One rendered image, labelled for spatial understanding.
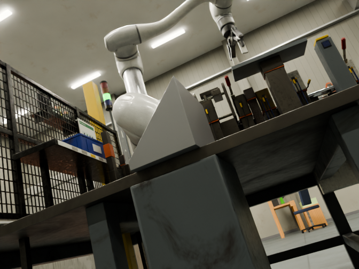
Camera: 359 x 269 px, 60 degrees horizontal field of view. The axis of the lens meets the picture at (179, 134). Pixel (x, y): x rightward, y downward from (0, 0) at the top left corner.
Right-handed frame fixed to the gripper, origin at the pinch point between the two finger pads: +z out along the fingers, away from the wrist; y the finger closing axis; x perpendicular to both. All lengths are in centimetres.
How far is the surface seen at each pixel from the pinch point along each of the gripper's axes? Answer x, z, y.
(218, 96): 13.4, 10.6, 14.9
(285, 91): -9.8, 26.6, -8.6
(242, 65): 4.3, 8.0, -7.2
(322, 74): -586, -306, 705
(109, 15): 39, -574, 569
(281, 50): -14.0, 8.0, -13.1
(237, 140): 34, 55, -47
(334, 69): -32.2, 25.0, -16.2
